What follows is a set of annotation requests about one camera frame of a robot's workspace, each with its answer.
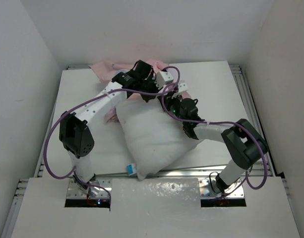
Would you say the white pillow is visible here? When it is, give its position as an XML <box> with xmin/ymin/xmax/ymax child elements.
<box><xmin>116</xmin><ymin>99</ymin><xmax>202</xmax><ymax>180</ymax></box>

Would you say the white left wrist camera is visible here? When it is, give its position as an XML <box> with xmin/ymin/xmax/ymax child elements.
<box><xmin>155</xmin><ymin>71</ymin><xmax>174</xmax><ymax>89</ymax></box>

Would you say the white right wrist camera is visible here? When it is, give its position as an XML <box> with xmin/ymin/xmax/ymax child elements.
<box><xmin>178</xmin><ymin>81</ymin><xmax>188</xmax><ymax>95</ymax></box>

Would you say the white front cover board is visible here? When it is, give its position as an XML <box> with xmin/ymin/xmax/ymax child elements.
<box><xmin>12</xmin><ymin>178</ymin><xmax>299</xmax><ymax>238</ymax></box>

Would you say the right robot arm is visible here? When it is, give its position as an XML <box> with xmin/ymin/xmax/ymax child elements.
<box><xmin>158</xmin><ymin>92</ymin><xmax>269</xmax><ymax>193</ymax></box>

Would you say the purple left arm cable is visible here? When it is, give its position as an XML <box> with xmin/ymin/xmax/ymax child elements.
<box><xmin>43</xmin><ymin>65</ymin><xmax>181</xmax><ymax>206</ymax></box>

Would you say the blue white pillow label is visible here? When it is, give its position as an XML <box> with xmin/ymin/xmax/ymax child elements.
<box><xmin>126</xmin><ymin>163</ymin><xmax>137</xmax><ymax>176</ymax></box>

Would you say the pink purple pillowcase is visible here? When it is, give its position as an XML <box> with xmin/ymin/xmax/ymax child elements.
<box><xmin>89</xmin><ymin>58</ymin><xmax>192</xmax><ymax>124</ymax></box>

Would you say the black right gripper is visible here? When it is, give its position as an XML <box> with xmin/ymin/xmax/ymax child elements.
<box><xmin>159</xmin><ymin>90</ymin><xmax>187</xmax><ymax>124</ymax></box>

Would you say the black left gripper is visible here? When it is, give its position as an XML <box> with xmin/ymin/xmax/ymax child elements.
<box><xmin>139</xmin><ymin>75</ymin><xmax>163</xmax><ymax>104</ymax></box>

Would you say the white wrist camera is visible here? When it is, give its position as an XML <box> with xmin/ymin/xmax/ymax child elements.
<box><xmin>155</xmin><ymin>71</ymin><xmax>174</xmax><ymax>89</ymax></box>
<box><xmin>178</xmin><ymin>81</ymin><xmax>188</xmax><ymax>95</ymax></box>

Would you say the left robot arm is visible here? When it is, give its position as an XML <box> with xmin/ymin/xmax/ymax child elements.
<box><xmin>59</xmin><ymin>60</ymin><xmax>160</xmax><ymax>183</ymax></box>

